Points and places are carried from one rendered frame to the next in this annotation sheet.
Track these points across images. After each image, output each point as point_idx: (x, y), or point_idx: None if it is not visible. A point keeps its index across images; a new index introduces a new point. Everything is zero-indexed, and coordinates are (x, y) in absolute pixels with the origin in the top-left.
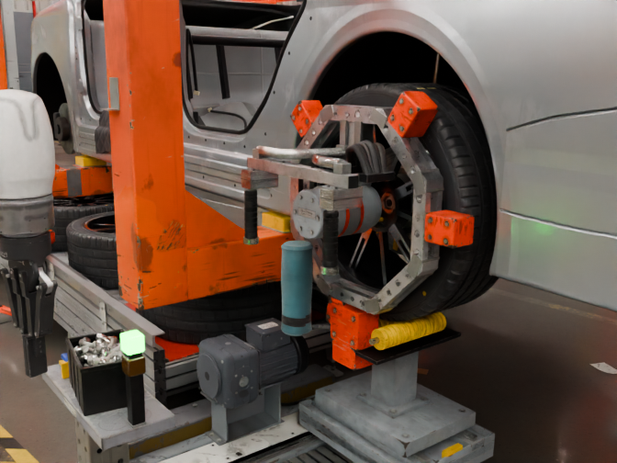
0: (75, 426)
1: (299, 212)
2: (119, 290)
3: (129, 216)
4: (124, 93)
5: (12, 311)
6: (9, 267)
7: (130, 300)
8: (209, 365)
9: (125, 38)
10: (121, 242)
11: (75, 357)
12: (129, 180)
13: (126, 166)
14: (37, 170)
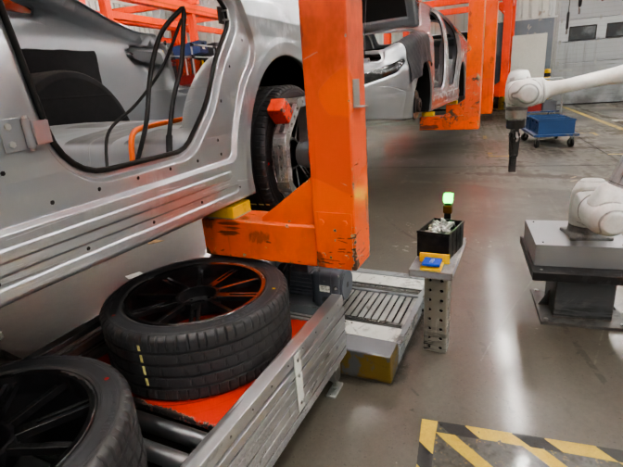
0: (448, 284)
1: None
2: (357, 264)
3: (364, 189)
4: (362, 91)
5: (517, 151)
6: (518, 134)
7: (364, 258)
8: (349, 273)
9: (362, 45)
10: (359, 220)
11: (459, 224)
12: (364, 160)
13: (362, 151)
14: None
